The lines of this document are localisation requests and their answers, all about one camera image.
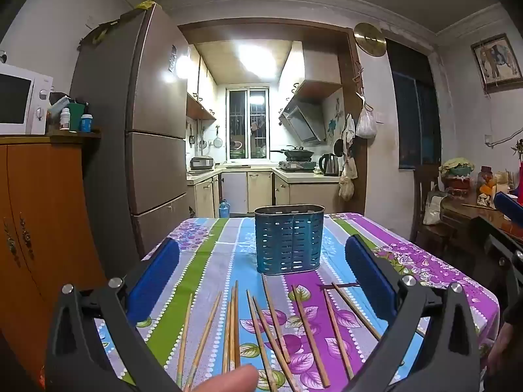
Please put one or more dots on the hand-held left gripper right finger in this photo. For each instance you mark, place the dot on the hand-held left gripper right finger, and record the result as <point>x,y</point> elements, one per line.
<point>367,281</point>

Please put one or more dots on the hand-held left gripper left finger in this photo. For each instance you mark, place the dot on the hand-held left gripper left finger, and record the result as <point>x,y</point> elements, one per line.
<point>155,277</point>

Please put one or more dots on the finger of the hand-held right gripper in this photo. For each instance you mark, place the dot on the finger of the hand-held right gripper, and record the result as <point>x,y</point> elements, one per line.
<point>502,241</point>
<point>508,208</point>

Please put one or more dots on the group of wooden chopsticks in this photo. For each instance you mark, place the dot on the group of wooden chopsticks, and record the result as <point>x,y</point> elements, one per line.
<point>310,336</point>

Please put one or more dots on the blue perforated utensil holder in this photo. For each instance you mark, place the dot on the blue perforated utensil holder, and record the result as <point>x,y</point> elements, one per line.
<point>290,241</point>

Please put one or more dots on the person's right hand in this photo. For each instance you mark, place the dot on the person's right hand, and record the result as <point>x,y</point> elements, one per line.
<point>504,351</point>

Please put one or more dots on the person's left hand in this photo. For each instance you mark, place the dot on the person's left hand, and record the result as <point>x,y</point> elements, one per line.
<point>229,379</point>

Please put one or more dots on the red thermos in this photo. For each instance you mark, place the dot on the red thermos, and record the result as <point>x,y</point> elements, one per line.
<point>520,179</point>

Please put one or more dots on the glass jar with red lid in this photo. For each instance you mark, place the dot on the glass jar with red lid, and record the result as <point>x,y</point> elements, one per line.
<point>485,177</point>

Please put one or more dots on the dark wooden sideboard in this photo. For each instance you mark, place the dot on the dark wooden sideboard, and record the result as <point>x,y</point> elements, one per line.
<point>461,214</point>

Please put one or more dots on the yellow flower sprig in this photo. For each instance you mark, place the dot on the yellow flower sprig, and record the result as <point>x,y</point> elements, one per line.
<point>519,147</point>

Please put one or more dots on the potted artificial flowers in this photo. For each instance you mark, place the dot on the potted artificial flowers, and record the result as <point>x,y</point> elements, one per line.
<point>455,169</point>

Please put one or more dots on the floral striped tablecloth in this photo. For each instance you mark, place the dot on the floral striped tablecloth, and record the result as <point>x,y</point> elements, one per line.
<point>229,253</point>

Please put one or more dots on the hanging beige mesh bag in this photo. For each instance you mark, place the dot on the hanging beige mesh bag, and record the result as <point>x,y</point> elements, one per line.
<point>347,181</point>

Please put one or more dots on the steel electric kettle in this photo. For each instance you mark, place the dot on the steel electric kettle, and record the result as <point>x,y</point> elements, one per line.
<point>330,165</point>

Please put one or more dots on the orange wooden cabinet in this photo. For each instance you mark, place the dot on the orange wooden cabinet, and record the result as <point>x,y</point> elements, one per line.
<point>49,212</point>

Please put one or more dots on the cream kitchen base cabinets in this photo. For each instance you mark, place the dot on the cream kitchen base cabinets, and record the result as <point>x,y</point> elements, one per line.
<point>245,190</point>

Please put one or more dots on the gas stove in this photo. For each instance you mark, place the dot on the gas stove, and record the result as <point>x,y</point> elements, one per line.
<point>296,166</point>

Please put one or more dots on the hanging black pan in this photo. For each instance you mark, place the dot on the hanging black pan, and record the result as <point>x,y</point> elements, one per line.
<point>338,148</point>

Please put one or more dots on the dark room window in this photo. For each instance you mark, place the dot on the dark room window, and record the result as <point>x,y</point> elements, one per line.
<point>412,110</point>

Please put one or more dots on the hanging round strainer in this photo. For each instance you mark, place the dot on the hanging round strainer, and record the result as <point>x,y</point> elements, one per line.
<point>202,143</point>
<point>217,142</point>

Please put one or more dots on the black wok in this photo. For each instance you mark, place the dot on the black wok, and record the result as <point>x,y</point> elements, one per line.
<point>298,154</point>

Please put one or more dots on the framed elephant picture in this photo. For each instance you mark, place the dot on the framed elephant picture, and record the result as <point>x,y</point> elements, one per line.
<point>496,62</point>

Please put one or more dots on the hanging ladle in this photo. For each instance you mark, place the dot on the hanging ladle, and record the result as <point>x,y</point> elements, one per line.
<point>191,134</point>

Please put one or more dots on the hanging white cloth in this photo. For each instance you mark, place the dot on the hanging white cloth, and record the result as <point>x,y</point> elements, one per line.
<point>349,130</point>

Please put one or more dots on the white plastic bag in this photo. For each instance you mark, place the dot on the white plastic bag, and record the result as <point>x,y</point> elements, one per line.
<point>366,124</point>

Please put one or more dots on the blue and white jar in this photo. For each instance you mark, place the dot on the blue and white jar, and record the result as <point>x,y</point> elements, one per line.
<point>86,123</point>

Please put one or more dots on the steel range hood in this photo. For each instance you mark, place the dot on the steel range hood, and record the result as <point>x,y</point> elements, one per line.
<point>300,120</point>

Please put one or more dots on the barred kitchen window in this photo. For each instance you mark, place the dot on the barred kitchen window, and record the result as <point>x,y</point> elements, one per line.
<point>248,122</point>

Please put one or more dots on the green container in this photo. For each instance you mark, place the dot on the green container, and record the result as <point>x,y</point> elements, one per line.
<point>76,114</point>

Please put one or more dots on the white pill bottle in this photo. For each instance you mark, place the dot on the white pill bottle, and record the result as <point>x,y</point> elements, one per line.
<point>64,120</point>

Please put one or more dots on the bronze refrigerator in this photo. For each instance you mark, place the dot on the bronze refrigerator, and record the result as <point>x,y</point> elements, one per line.
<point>155,90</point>

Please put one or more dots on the light cardboard box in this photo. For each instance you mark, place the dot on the light cardboard box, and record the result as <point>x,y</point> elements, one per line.
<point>55,106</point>

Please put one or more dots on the cream cabinet above hood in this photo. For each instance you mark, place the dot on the cream cabinet above hood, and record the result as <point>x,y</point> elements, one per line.
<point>314,69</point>

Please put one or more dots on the dark fridge sticker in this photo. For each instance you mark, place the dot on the dark fridge sticker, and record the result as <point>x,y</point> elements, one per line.
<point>173,59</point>

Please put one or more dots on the white microwave oven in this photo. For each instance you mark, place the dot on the white microwave oven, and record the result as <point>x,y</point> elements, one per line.
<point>39,90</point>

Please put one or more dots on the kitchen ceiling light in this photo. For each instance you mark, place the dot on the kitchen ceiling light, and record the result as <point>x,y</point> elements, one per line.
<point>255,57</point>

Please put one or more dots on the white wall switch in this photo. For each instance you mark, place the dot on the white wall switch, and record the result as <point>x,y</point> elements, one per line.
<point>379,117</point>

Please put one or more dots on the flower wall decal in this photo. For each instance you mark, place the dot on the flower wall decal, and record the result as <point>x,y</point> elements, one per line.
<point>333,116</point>

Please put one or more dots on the cream wall cabinets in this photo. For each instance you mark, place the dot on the cream wall cabinets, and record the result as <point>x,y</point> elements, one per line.
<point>202,90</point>

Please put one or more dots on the round gold wall plate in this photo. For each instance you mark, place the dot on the round gold wall plate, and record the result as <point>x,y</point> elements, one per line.
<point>369,39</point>

